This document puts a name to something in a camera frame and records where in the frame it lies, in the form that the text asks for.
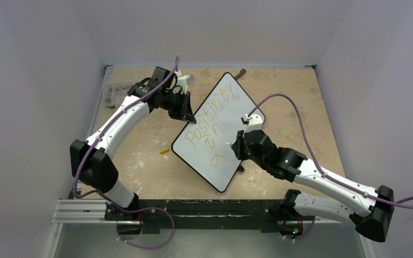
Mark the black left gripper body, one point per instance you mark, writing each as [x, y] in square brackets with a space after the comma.
[175, 111]

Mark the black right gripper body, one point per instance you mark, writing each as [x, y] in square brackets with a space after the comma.
[242, 148]

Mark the white whiteboard black frame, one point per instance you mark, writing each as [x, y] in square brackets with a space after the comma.
[202, 145]

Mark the yellow marker cap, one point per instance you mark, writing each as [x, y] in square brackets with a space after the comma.
[163, 151]

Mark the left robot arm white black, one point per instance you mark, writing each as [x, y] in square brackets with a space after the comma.
[91, 159]

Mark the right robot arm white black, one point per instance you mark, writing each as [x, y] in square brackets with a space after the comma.
[365, 208]

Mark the clear plastic screw box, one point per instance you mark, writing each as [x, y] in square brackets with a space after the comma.
[114, 93]

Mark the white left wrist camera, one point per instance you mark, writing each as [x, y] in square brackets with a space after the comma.
[182, 82]

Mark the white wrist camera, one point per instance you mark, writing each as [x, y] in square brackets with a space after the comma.
[252, 122]
[182, 82]

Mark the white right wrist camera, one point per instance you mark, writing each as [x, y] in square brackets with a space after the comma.
[252, 122]

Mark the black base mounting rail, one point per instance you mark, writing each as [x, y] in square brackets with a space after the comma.
[264, 215]

